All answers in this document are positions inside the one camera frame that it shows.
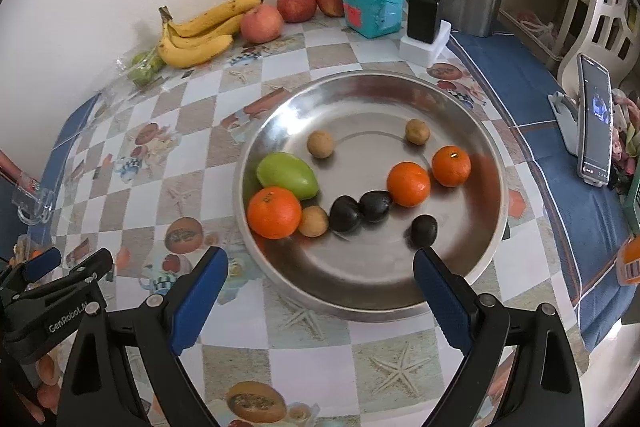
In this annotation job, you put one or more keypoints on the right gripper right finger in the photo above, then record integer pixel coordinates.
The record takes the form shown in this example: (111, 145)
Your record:
(543, 388)

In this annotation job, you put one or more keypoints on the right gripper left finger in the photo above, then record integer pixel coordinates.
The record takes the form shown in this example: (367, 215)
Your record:
(98, 386)

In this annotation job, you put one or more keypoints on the dark plum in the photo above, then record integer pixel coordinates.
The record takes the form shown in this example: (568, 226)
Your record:
(374, 206)
(423, 231)
(344, 216)

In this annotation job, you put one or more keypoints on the orange tangerine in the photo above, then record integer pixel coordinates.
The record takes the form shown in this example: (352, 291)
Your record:
(409, 184)
(274, 213)
(451, 166)

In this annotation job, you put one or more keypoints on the brown longan fruit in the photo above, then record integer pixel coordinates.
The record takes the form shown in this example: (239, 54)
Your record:
(417, 132)
(314, 222)

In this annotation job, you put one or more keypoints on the bag of green fruits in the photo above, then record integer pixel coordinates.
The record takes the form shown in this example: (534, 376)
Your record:
(142, 68)

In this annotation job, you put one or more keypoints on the person's left hand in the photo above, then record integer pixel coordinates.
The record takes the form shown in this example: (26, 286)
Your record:
(49, 391)

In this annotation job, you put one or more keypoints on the clear glass mug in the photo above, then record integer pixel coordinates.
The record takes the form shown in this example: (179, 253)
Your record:
(33, 201)

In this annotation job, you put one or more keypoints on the orange packaged item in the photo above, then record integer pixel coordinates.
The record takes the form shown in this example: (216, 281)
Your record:
(628, 262)

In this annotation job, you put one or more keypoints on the white phone stand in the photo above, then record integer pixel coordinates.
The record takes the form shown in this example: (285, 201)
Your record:
(566, 113)

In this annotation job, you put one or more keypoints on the green mango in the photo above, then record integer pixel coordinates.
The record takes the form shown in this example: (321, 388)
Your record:
(290, 172)

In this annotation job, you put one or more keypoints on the smartphone on stand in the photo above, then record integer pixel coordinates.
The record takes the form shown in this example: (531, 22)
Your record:
(595, 122)

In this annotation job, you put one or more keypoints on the yellow banana bunch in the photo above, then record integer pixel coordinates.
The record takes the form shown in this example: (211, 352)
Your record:
(197, 41)

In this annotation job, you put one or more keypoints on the large steel plate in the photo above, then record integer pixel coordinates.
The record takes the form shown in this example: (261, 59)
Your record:
(367, 275)

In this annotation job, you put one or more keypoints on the brown longan in plate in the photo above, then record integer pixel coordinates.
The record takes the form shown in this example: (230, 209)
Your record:
(320, 144)

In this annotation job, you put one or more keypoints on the white plastic chair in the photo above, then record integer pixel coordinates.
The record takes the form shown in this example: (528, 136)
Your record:
(610, 36)

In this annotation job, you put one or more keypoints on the white charger base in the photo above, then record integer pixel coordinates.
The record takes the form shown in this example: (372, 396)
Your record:
(421, 53)

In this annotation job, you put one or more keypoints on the red apple front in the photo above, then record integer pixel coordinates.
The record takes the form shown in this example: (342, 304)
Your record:
(261, 24)

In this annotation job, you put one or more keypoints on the red apple middle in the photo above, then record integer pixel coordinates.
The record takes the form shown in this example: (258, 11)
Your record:
(296, 11)

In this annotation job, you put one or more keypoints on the black power adapter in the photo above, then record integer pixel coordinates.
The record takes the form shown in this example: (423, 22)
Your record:
(424, 18)

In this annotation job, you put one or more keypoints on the teal toy box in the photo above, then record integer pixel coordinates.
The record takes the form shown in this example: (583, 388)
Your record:
(373, 18)

